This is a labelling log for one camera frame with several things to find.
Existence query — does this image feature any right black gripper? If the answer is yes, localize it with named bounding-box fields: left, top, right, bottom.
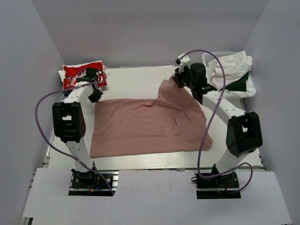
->
left=174, top=65, right=196, bottom=90

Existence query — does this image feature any green and white t shirt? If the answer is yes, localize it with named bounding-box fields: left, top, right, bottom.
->
left=223, top=72, right=256, bottom=99

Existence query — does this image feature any pink t shirt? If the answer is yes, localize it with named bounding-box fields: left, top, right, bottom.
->
left=90, top=79, right=213, bottom=158

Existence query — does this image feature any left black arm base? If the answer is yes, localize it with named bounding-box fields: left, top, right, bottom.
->
left=68, top=169, right=119, bottom=197

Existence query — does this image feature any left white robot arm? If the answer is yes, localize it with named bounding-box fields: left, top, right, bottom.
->
left=52, top=68, right=106, bottom=187

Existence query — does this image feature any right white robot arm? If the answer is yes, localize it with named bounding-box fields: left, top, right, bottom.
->
left=172, top=60, right=263, bottom=187

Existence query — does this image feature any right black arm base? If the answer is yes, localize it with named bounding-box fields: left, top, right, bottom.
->
left=191, top=172, right=241, bottom=200

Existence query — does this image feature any folded red coca-cola t shirt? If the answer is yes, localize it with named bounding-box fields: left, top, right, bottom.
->
left=58, top=60, right=105, bottom=90

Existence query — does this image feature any white plastic basket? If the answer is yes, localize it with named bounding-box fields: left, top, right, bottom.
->
left=202, top=52, right=236, bottom=71

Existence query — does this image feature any folded blue t shirt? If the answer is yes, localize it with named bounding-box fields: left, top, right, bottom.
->
left=63, top=91, right=69, bottom=97

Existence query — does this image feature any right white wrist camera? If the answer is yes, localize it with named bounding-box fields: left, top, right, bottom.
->
left=175, top=53, right=191, bottom=72

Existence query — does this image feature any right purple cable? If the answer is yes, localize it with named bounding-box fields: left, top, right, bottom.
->
left=175, top=49, right=253, bottom=193

